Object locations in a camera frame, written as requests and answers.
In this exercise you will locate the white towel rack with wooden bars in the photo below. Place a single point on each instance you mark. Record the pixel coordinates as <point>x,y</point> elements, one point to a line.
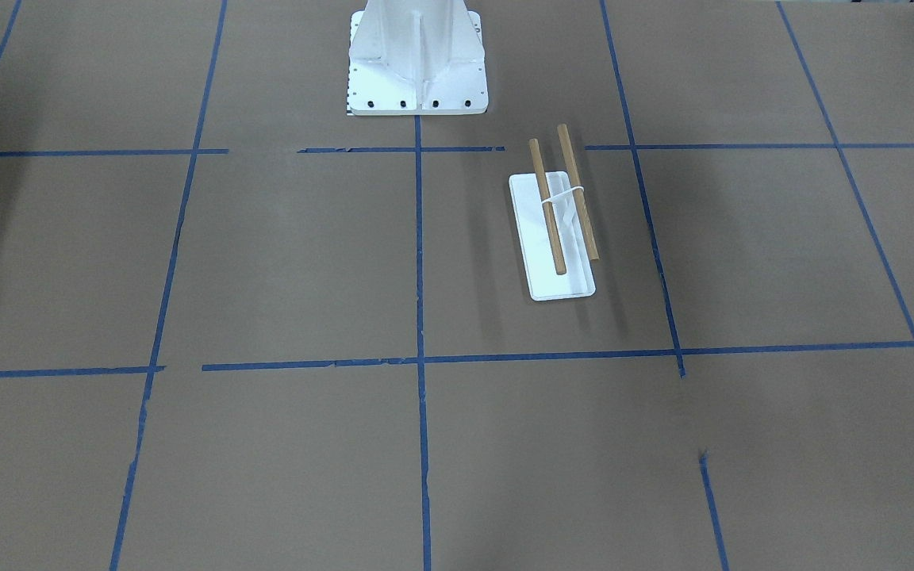
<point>557,240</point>

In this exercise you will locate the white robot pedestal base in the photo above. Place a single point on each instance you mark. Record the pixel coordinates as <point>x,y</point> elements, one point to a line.
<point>416,58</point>

